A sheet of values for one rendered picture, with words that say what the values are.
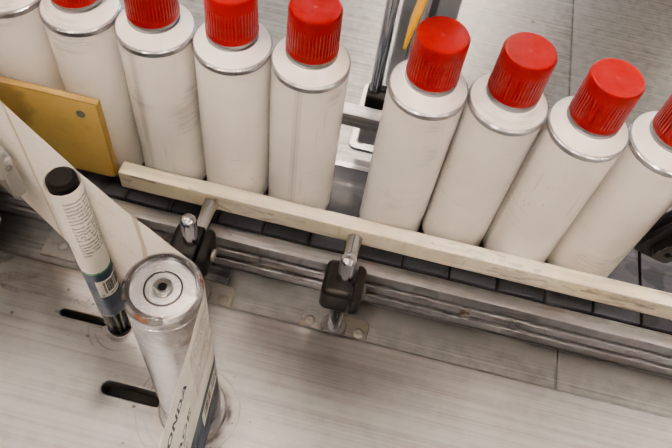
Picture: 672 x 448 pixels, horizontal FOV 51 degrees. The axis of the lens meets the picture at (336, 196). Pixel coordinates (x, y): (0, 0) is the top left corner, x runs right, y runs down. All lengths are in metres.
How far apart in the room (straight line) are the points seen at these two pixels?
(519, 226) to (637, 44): 0.41
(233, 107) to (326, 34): 0.09
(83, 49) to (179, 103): 0.07
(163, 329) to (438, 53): 0.22
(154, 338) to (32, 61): 0.26
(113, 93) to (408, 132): 0.21
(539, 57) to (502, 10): 0.44
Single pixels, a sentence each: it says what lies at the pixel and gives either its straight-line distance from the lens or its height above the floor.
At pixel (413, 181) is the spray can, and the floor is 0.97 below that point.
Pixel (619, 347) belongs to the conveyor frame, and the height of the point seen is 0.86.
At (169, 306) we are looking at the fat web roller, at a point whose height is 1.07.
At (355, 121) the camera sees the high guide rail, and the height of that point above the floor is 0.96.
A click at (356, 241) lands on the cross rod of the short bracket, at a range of 0.53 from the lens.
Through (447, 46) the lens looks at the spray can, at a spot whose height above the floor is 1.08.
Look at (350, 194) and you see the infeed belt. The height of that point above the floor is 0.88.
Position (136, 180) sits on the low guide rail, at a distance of 0.56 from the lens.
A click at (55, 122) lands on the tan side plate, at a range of 0.56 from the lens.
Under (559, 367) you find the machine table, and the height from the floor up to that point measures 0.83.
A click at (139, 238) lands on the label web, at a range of 0.38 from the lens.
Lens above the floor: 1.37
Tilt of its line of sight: 56 degrees down
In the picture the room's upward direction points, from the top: 9 degrees clockwise
